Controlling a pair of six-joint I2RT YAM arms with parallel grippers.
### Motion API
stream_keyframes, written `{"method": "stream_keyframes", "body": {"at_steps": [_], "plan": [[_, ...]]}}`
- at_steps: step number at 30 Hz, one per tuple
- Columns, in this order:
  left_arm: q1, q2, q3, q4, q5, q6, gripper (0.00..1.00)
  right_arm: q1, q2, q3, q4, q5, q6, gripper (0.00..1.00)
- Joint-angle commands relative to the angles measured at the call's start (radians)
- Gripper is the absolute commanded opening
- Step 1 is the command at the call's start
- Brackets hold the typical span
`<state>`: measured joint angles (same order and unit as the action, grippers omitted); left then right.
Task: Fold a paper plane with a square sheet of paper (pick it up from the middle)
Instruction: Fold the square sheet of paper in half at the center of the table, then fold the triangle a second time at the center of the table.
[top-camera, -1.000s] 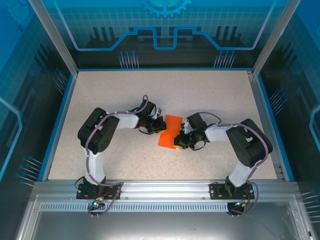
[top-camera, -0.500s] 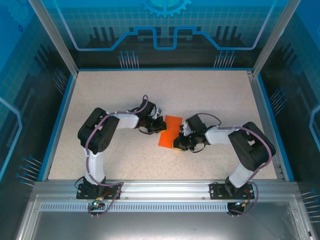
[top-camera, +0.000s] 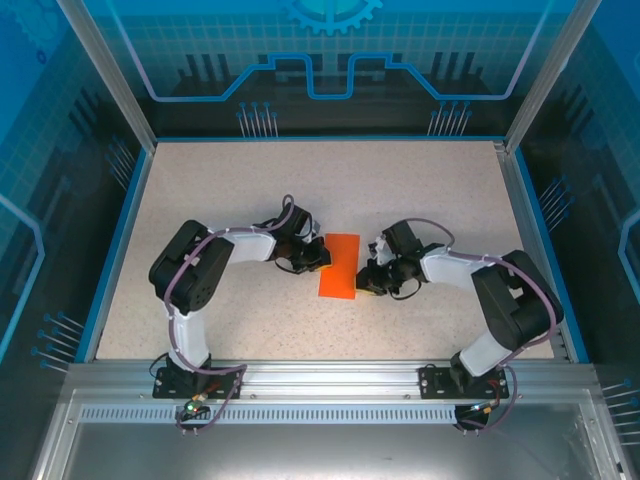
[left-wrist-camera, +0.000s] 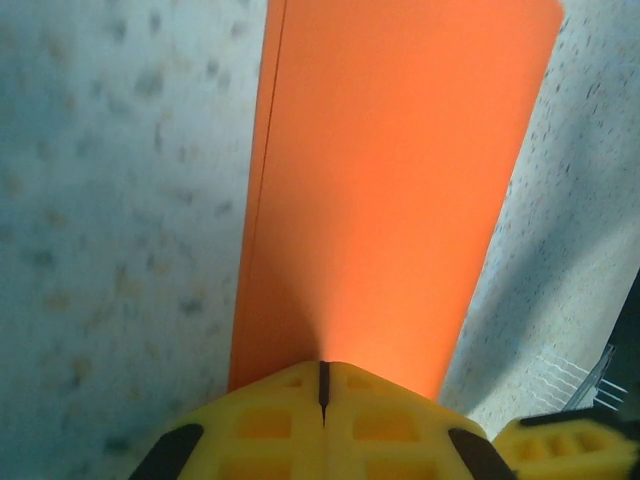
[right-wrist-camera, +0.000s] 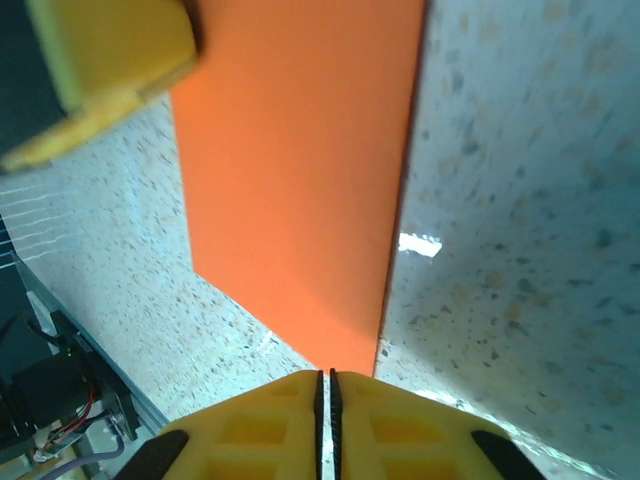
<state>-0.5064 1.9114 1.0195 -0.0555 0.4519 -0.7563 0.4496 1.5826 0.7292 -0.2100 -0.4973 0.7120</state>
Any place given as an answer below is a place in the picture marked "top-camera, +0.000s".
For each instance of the aluminium side rail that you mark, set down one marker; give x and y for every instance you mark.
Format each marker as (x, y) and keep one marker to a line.
(517, 210)

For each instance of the aluminium mounting rail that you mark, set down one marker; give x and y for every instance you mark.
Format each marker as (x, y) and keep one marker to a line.
(325, 377)

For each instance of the blue table edge strip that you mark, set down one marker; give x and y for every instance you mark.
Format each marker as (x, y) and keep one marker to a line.
(119, 260)
(550, 260)
(325, 138)

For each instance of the aluminium frame post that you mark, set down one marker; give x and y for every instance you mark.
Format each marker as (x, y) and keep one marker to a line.
(116, 85)
(542, 85)

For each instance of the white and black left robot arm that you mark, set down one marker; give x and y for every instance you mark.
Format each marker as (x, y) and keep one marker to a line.
(195, 275)

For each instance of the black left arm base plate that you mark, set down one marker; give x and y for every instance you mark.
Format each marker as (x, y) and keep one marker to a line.
(165, 385)

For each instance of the grey metal sheet shelf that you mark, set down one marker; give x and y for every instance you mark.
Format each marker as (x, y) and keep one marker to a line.
(325, 455)

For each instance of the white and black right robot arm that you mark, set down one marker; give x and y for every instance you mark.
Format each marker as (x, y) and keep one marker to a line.
(515, 300)

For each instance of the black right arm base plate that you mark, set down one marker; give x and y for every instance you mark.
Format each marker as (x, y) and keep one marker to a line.
(432, 382)

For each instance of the orange paper sheet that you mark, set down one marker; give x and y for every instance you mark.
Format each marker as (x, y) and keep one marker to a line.
(342, 265)

